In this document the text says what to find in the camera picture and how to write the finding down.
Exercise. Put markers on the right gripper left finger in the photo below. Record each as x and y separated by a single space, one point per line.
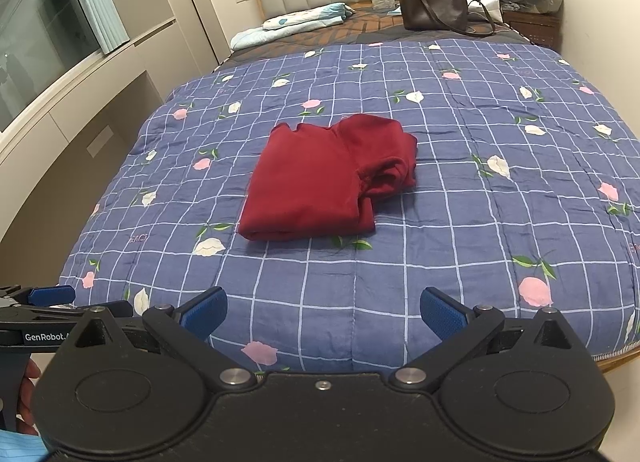
118 389

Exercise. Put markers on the blue floral plaid quilt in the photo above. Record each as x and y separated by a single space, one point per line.
526 195

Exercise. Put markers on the brown woven bed mat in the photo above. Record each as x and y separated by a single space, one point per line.
366 26

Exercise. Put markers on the tissue box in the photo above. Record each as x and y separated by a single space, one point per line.
383 5

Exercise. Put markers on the white teal pillow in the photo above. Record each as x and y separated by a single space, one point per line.
286 25

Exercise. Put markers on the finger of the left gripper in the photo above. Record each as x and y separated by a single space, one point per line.
38 297

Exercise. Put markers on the wooden nightstand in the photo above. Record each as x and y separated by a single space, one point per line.
542 29

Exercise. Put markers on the left hand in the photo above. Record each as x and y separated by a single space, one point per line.
30 391

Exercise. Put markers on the brown leather handbag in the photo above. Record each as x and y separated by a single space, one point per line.
453 15

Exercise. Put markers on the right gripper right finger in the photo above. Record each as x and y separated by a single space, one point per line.
500 386

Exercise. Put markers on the beige window cabinet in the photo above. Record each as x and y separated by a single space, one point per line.
71 112

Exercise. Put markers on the red sweater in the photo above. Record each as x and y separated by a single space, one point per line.
315 181

